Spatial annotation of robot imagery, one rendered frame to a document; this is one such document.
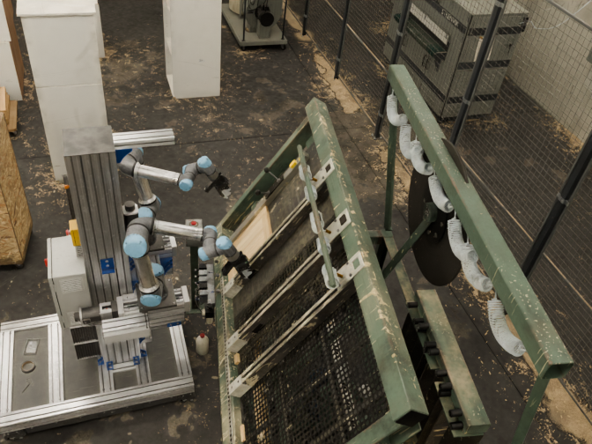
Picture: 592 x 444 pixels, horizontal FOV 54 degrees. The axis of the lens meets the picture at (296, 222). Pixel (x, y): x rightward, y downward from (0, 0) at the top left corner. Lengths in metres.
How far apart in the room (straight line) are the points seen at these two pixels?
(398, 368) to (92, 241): 1.93
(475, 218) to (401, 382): 0.83
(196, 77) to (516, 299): 5.67
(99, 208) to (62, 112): 2.53
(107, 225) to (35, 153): 3.40
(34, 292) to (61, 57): 2.00
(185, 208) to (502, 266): 3.89
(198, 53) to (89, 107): 1.98
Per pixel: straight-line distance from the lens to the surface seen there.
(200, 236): 3.27
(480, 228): 2.67
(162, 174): 3.61
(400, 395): 2.31
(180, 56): 7.27
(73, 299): 3.78
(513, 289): 2.46
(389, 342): 2.41
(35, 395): 4.41
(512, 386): 5.06
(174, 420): 4.39
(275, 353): 3.12
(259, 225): 3.86
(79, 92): 5.69
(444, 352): 2.66
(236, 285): 3.77
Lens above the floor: 3.83
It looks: 42 degrees down
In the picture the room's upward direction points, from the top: 8 degrees clockwise
